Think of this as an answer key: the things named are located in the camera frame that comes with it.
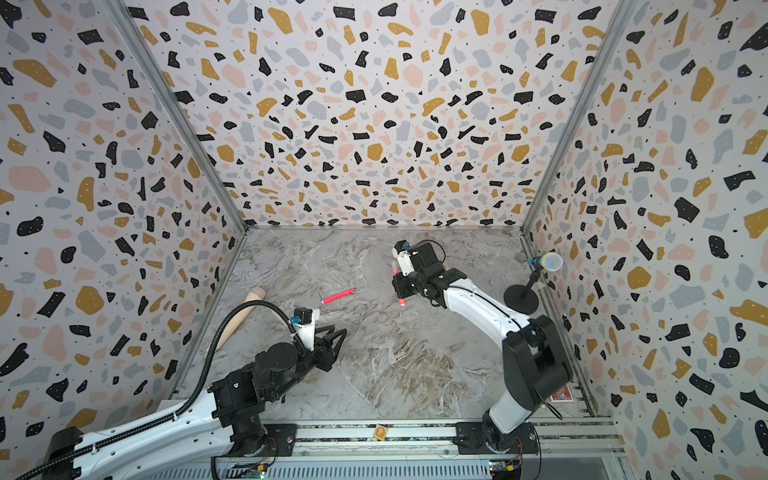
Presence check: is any black corrugated cable hose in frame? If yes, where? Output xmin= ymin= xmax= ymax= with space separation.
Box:
xmin=14 ymin=299 xmax=300 ymax=480

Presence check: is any pink highlighter pen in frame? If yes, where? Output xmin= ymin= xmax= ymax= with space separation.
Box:
xmin=321 ymin=288 xmax=357 ymax=305
xmin=391 ymin=260 xmax=406 ymax=307

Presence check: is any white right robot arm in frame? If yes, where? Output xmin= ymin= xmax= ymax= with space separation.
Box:
xmin=392 ymin=269 xmax=573 ymax=435

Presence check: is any red playing card box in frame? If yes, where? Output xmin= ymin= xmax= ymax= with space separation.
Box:
xmin=550 ymin=384 xmax=574 ymax=403

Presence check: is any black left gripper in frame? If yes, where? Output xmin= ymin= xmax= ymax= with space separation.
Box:
xmin=270 ymin=325 xmax=349 ymax=404

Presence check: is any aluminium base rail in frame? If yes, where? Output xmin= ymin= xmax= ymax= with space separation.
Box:
xmin=141 ymin=418 xmax=634 ymax=479

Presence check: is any blue toy microphone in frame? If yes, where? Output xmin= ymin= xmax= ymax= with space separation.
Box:
xmin=527 ymin=252 xmax=564 ymax=272

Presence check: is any small brown tag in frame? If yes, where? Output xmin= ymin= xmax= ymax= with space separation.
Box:
xmin=373 ymin=425 xmax=388 ymax=441

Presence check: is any aluminium corner post right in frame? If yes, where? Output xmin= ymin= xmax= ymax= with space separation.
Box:
xmin=519 ymin=0 xmax=637 ymax=361

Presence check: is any aluminium corner post left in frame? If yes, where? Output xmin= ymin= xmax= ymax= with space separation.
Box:
xmin=105 ymin=1 xmax=247 ymax=393

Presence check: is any beige toy microphone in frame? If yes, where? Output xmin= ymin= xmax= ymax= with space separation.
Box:
xmin=215 ymin=287 xmax=266 ymax=352

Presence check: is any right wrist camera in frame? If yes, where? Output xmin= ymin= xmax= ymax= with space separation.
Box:
xmin=392 ymin=239 xmax=446 ymax=277

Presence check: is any aluminium corner post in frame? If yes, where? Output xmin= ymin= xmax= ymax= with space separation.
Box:
xmin=519 ymin=0 xmax=637 ymax=361
xmin=105 ymin=1 xmax=247 ymax=393

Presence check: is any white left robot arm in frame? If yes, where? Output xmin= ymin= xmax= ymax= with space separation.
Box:
xmin=41 ymin=325 xmax=347 ymax=479

